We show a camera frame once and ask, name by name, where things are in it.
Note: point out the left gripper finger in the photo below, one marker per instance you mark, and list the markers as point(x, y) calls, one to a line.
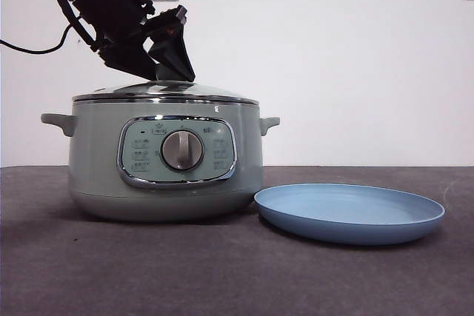
point(174, 49)
point(126, 58)

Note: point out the glass lid with green knob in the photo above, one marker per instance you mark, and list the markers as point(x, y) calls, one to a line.
point(192, 91)

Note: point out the pale green electric steamer pot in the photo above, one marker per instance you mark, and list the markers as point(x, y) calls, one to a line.
point(98, 153)

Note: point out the blue round plate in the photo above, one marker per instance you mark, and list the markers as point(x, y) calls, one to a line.
point(344, 208)

